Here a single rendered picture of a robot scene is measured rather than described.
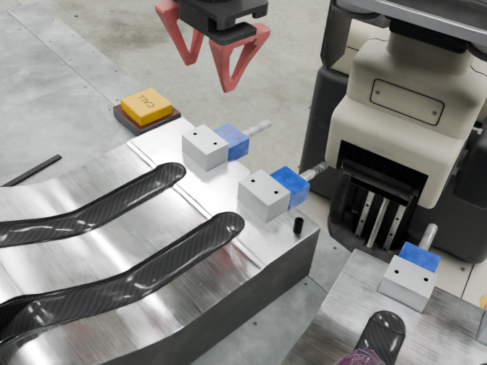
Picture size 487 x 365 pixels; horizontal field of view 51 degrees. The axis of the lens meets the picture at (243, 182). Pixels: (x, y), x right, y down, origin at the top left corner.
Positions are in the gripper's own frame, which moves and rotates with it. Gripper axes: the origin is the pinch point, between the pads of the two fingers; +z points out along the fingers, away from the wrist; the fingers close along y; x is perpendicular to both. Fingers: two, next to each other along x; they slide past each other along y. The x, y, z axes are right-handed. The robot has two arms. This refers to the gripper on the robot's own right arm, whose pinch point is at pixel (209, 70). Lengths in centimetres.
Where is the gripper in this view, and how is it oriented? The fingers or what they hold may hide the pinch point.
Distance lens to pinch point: 59.2
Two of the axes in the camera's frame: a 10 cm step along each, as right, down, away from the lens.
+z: -0.8, 7.3, 6.8
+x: 7.4, -4.1, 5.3
